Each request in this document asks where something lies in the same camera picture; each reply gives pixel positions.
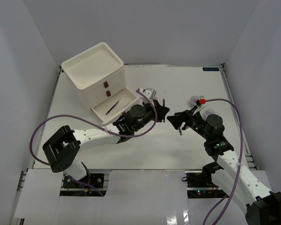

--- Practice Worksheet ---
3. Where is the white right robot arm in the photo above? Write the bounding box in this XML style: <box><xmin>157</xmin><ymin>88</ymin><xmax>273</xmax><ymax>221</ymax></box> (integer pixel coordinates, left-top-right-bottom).
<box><xmin>167</xmin><ymin>110</ymin><xmax>281</xmax><ymax>225</ymax></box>

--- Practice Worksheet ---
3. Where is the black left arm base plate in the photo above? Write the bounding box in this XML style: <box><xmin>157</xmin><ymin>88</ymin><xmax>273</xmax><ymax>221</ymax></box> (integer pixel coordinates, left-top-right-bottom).
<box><xmin>61</xmin><ymin>173</ymin><xmax>104</xmax><ymax>189</ymax></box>

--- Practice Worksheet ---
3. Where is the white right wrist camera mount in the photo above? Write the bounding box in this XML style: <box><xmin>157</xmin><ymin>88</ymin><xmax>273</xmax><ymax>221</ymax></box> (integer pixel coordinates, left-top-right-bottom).
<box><xmin>194</xmin><ymin>96</ymin><xmax>207</xmax><ymax>114</ymax></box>

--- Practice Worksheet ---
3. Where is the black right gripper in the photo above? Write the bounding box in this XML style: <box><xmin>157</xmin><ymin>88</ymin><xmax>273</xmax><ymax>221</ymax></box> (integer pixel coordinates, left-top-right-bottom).
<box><xmin>167</xmin><ymin>105</ymin><xmax>211</xmax><ymax>141</ymax></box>

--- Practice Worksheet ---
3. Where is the white drawer cabinet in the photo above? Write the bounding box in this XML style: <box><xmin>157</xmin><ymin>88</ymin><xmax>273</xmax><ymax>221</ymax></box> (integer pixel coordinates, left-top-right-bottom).
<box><xmin>61</xmin><ymin>42</ymin><xmax>126</xmax><ymax>111</ymax></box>

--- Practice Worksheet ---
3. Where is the purple gel pen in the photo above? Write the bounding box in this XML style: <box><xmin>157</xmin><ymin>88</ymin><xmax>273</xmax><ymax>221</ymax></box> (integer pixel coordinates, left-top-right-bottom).
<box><xmin>105</xmin><ymin>98</ymin><xmax>122</xmax><ymax>115</ymax></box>

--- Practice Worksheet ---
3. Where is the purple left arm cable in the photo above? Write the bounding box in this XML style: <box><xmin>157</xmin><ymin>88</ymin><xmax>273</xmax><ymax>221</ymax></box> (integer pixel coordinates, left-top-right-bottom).
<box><xmin>29</xmin><ymin>88</ymin><xmax>159</xmax><ymax>197</ymax></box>

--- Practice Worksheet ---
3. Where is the clear paper clip jar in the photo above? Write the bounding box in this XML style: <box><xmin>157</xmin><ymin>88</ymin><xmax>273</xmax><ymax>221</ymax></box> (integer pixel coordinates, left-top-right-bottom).
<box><xmin>205</xmin><ymin>109</ymin><xmax>215</xmax><ymax>117</ymax></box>
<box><xmin>188</xmin><ymin>96</ymin><xmax>199</xmax><ymax>108</ymax></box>

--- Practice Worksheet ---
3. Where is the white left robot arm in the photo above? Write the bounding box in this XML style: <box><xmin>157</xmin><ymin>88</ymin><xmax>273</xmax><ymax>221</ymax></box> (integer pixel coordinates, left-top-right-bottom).
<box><xmin>43</xmin><ymin>100</ymin><xmax>170</xmax><ymax>187</ymax></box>

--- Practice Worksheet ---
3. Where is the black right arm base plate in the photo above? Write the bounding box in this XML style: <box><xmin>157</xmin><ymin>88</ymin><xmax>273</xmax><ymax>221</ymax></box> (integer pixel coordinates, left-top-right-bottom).
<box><xmin>181</xmin><ymin>172</ymin><xmax>220</xmax><ymax>191</ymax></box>

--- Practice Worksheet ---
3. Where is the blue table label sticker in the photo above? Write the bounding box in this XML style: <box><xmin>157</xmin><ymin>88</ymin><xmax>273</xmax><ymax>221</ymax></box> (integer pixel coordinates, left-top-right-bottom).
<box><xmin>202</xmin><ymin>67</ymin><xmax>219</xmax><ymax>72</ymax></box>

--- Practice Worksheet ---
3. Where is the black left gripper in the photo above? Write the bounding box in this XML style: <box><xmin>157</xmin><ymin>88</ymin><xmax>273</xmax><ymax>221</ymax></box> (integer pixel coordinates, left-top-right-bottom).
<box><xmin>133</xmin><ymin>99</ymin><xmax>169</xmax><ymax>132</ymax></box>

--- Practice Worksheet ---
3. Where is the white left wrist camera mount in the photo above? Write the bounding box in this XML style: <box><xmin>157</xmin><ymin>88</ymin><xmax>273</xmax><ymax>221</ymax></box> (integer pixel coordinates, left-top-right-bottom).
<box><xmin>142</xmin><ymin>88</ymin><xmax>157</xmax><ymax>100</ymax></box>

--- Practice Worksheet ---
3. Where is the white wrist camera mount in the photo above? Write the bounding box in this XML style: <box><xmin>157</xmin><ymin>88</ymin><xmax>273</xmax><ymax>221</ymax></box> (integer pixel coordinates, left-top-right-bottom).
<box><xmin>194</xmin><ymin>96</ymin><xmax>207</xmax><ymax>114</ymax></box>
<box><xmin>142</xmin><ymin>88</ymin><xmax>157</xmax><ymax>100</ymax></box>

